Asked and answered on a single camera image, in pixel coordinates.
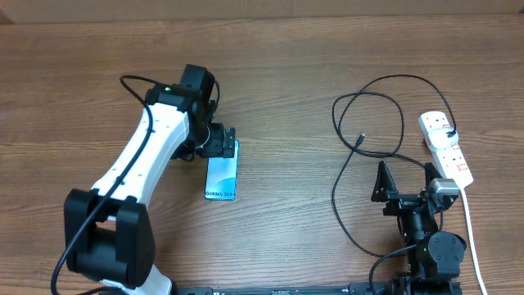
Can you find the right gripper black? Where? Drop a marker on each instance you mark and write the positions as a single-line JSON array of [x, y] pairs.
[[382, 191]]

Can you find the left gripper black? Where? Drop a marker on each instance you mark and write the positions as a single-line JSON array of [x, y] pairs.
[[219, 144]]

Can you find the Galaxy smartphone blue screen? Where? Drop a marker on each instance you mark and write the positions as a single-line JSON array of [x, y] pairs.
[[221, 178]]

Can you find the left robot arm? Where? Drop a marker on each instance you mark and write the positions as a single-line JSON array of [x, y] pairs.
[[108, 232]]

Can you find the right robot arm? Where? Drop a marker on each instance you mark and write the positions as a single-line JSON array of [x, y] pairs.
[[433, 255]]

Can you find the white charger adapter plug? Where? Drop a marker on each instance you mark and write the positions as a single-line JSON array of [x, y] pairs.
[[441, 138]]

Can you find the white power strip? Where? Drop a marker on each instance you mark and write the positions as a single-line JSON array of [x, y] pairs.
[[450, 161]]

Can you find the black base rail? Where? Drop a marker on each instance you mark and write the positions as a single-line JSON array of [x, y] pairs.
[[351, 289]]

